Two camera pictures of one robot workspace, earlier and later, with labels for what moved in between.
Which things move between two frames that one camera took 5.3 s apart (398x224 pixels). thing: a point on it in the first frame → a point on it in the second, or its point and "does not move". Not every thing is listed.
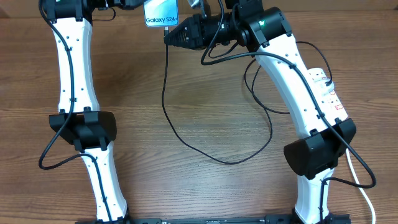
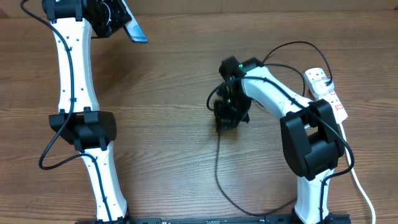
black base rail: x=269 y=219 does not move
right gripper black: x=192 y=29 → x=227 y=122
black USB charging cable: x=191 y=144 → x=267 y=55
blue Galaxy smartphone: x=161 y=13 → x=133 y=29
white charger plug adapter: x=324 y=89 does not move
